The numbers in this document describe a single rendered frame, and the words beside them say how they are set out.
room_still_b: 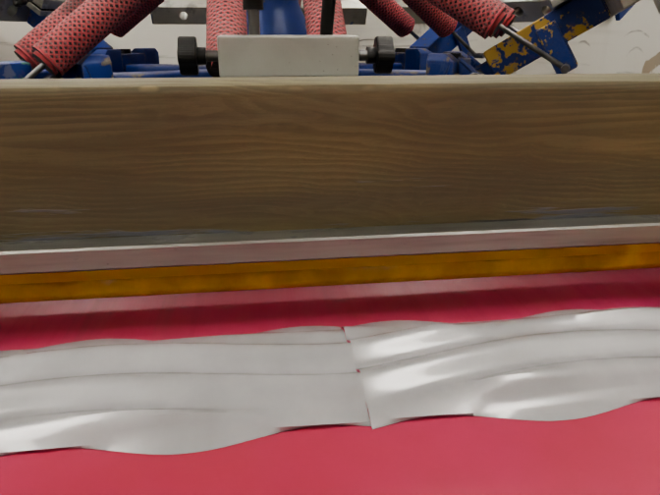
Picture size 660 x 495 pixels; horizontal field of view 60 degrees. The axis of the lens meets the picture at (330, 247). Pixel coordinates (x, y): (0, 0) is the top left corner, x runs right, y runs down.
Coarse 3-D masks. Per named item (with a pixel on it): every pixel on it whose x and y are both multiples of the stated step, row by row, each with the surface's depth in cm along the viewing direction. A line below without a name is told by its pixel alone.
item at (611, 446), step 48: (336, 288) 30; (384, 288) 30; (432, 288) 30; (480, 288) 30; (528, 288) 30; (576, 288) 30; (624, 288) 30; (384, 432) 19; (432, 432) 19; (480, 432) 19; (528, 432) 19; (576, 432) 19; (624, 432) 19; (432, 480) 17; (480, 480) 17; (528, 480) 17; (576, 480) 17; (624, 480) 17
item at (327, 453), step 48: (288, 288) 30; (0, 336) 25; (48, 336) 25; (96, 336) 25; (144, 336) 25; (192, 336) 25; (288, 432) 19; (336, 432) 19; (0, 480) 17; (48, 480) 17; (96, 480) 17; (144, 480) 17; (192, 480) 17; (240, 480) 17; (288, 480) 17; (336, 480) 17; (384, 480) 17
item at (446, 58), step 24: (144, 48) 119; (408, 48) 119; (72, 72) 81; (96, 72) 80; (120, 72) 113; (144, 72) 92; (168, 72) 92; (360, 72) 96; (408, 72) 93; (432, 72) 87; (456, 72) 87
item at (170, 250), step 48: (96, 240) 25; (144, 240) 25; (192, 240) 25; (240, 240) 25; (288, 240) 25; (336, 240) 25; (384, 240) 25; (432, 240) 26; (480, 240) 26; (528, 240) 26; (576, 240) 26; (624, 240) 27
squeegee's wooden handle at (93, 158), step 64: (0, 128) 23; (64, 128) 23; (128, 128) 23; (192, 128) 24; (256, 128) 24; (320, 128) 24; (384, 128) 25; (448, 128) 25; (512, 128) 26; (576, 128) 26; (640, 128) 26; (0, 192) 24; (64, 192) 24; (128, 192) 24; (192, 192) 25; (256, 192) 25; (320, 192) 25; (384, 192) 26; (448, 192) 26; (512, 192) 27; (576, 192) 27; (640, 192) 28
